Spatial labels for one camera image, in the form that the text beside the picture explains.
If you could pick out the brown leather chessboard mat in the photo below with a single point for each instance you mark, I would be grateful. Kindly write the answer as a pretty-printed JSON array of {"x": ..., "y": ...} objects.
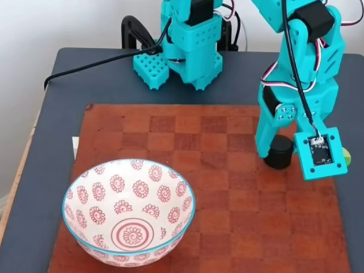
[{"x": 227, "y": 199}]

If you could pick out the black cylinder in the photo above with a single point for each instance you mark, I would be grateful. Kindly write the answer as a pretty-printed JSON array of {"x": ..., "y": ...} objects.
[{"x": 280, "y": 155}]

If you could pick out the white bowl with red flowers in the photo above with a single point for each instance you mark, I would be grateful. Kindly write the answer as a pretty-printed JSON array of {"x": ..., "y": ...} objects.
[{"x": 128, "y": 213}]

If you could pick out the turquoise camera box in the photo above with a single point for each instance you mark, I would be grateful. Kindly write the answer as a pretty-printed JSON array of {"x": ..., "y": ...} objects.
[{"x": 321, "y": 153}]

